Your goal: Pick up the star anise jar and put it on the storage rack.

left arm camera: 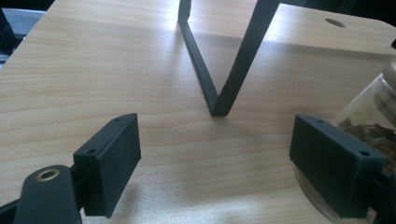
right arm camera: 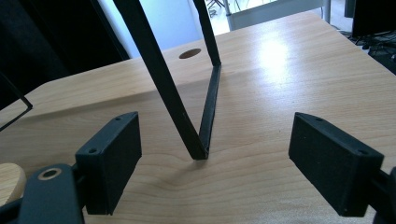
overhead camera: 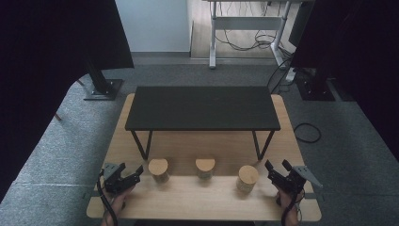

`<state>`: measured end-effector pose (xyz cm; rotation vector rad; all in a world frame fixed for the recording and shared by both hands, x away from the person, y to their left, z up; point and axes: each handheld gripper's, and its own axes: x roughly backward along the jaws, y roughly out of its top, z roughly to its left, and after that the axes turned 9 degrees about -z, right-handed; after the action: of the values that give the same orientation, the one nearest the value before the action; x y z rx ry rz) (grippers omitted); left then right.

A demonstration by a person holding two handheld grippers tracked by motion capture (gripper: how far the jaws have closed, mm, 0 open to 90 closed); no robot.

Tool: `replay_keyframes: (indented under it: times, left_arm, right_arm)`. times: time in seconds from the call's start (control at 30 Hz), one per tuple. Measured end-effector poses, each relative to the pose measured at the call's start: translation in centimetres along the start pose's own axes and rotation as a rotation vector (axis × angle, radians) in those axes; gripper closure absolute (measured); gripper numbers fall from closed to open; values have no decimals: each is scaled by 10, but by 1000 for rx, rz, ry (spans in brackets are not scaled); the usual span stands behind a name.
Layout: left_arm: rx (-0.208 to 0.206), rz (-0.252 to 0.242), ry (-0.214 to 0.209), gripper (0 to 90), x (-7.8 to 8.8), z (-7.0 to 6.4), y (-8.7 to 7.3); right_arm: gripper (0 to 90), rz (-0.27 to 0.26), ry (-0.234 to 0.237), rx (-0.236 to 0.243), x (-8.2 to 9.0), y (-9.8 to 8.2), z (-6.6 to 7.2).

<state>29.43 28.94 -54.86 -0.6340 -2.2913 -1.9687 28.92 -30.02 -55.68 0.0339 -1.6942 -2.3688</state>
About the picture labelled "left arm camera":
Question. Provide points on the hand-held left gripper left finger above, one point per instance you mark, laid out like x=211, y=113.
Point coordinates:
x=106, y=168

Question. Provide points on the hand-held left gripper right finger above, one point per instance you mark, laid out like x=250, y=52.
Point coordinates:
x=333, y=168

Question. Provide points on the glass jar of dark leaves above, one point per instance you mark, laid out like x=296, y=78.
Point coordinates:
x=373, y=109

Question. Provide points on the black metal riser shelf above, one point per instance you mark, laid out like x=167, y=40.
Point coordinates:
x=243, y=62

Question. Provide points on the black metal stand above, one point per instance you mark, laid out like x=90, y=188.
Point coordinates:
x=6, y=34

